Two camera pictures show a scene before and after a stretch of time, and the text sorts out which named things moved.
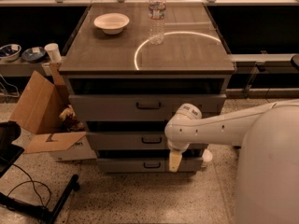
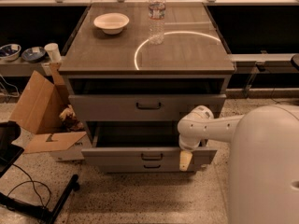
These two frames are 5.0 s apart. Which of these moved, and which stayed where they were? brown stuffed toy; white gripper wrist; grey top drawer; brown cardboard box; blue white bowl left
Moved: white gripper wrist
Stayed: blue white bowl left; brown stuffed toy; brown cardboard box; grey top drawer
